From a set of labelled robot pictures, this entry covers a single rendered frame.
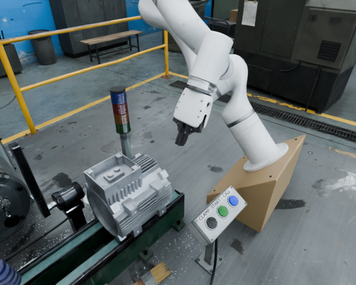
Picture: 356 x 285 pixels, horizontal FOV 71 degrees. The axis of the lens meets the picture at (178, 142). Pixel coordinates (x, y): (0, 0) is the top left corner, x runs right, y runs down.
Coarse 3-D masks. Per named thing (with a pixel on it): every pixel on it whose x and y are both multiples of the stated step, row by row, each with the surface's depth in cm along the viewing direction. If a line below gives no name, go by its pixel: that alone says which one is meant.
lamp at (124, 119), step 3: (114, 114) 99; (123, 114) 99; (126, 114) 100; (114, 117) 101; (117, 117) 99; (120, 117) 99; (123, 117) 99; (126, 117) 100; (117, 120) 100; (120, 120) 100; (123, 120) 100; (126, 120) 101; (117, 123) 101; (120, 123) 101; (123, 123) 101
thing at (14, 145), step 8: (8, 144) 59; (16, 144) 59; (8, 152) 60; (16, 152) 59; (16, 160) 60; (24, 160) 61; (24, 168) 62; (24, 176) 63; (32, 176) 64; (32, 184) 65; (32, 192) 66; (40, 192) 68; (32, 200) 69; (40, 200) 69; (40, 208) 70; (48, 208) 72; (48, 216) 73
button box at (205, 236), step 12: (228, 192) 70; (216, 204) 66; (228, 204) 68; (240, 204) 69; (204, 216) 63; (216, 216) 65; (228, 216) 66; (192, 228) 64; (204, 228) 62; (216, 228) 63; (204, 240) 62
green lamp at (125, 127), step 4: (116, 124) 102; (120, 124) 101; (124, 124) 101; (128, 124) 103; (116, 128) 103; (120, 128) 102; (124, 128) 102; (128, 128) 104; (120, 132) 103; (124, 132) 103
